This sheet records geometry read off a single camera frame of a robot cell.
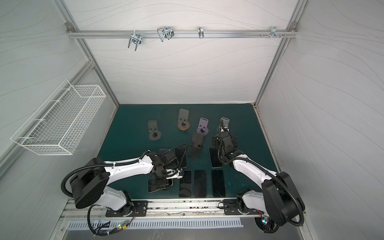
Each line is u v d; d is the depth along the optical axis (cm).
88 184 43
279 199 41
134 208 73
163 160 68
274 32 76
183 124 107
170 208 75
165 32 76
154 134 102
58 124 68
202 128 101
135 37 78
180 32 78
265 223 72
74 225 70
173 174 71
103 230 69
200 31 73
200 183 82
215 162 86
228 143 66
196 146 90
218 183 82
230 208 73
